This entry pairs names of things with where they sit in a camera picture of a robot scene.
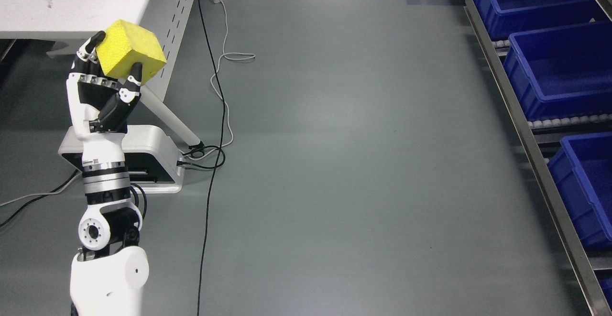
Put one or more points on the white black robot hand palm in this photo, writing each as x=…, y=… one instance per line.
x=85, y=102

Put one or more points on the black robot fingers group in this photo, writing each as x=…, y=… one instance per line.
x=86, y=66

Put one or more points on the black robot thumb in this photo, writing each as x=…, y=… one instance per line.
x=113, y=116

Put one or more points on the blue bin upper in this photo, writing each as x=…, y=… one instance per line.
x=504, y=17

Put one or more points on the metal shelf rack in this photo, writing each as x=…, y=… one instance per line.
x=580, y=269

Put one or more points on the blue bin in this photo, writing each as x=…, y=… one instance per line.
x=562, y=72
x=582, y=172
x=504, y=17

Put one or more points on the blue bin middle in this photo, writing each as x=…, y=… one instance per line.
x=562, y=72

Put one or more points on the white floor device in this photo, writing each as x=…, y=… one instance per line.
x=151, y=161

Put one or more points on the blue bin lower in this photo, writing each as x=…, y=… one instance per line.
x=582, y=172

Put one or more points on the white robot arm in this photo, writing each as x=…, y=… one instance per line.
x=110, y=270

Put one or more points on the white desk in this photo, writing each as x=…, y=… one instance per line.
x=74, y=21

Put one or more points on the yellow foam block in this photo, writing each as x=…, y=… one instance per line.
x=127, y=43

